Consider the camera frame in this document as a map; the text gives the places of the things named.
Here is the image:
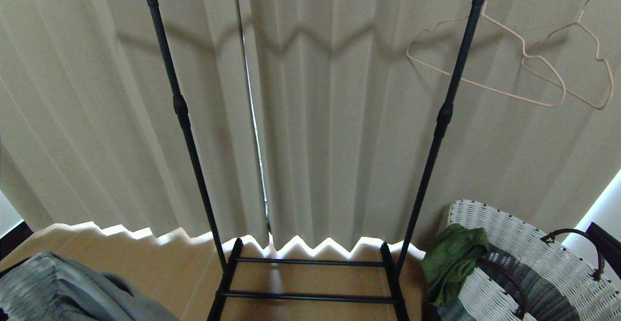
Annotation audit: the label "green garment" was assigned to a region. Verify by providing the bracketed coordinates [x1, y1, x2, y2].
[421, 223, 490, 308]

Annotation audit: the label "pale grey shorts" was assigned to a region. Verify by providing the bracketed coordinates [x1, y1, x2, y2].
[0, 252, 181, 321]

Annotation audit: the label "pink clothes hanger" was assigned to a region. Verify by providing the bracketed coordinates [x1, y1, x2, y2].
[407, 0, 567, 108]
[522, 0, 615, 111]

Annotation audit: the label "black clothes rack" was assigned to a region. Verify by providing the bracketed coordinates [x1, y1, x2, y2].
[33, 0, 621, 321]

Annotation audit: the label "white laundry basket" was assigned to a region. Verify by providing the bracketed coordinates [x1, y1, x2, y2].
[427, 200, 621, 321]

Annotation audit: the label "beige curtain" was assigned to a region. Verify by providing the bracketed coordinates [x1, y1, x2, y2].
[0, 0, 621, 255]

